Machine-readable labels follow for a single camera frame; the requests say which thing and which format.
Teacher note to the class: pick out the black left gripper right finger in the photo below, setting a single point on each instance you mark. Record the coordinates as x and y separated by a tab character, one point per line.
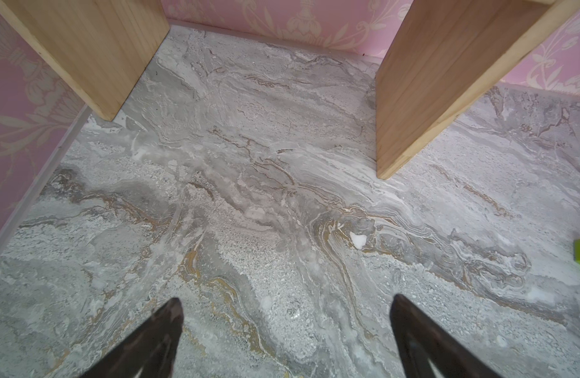
425	347

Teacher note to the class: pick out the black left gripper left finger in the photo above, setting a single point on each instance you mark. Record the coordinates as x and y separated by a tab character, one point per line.
150	351

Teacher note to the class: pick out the wooden shelf unit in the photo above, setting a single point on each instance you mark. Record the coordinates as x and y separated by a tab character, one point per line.
445	55

